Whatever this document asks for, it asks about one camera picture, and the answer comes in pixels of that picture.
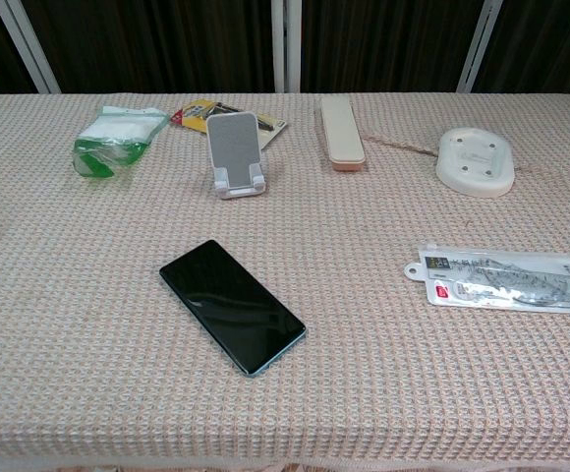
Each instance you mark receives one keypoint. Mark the beige long cutlery case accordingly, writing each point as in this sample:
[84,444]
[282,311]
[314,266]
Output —
[342,133]

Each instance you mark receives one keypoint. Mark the yellow razor blister pack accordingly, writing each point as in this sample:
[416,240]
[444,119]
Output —
[194,118]

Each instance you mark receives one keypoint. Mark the beige waffle tablecloth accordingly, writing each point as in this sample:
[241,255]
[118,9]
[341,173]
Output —
[363,373]

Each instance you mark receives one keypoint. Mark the green clear plastic bag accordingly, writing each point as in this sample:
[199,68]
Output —
[113,135]

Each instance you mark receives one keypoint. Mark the white oval soap dish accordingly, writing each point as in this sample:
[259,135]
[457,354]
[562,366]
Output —
[474,162]

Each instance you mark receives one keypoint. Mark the clear ruler set pouch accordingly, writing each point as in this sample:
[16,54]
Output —
[501,282]

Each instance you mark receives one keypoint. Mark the black pleated curtain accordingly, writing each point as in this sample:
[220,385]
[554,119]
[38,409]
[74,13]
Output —
[157,44]

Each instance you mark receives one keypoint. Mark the white upright frame pole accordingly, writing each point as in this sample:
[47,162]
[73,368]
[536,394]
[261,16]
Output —
[285,44]

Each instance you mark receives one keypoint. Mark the white slanted frame pole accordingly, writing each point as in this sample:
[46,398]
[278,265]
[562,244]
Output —
[479,46]
[27,46]

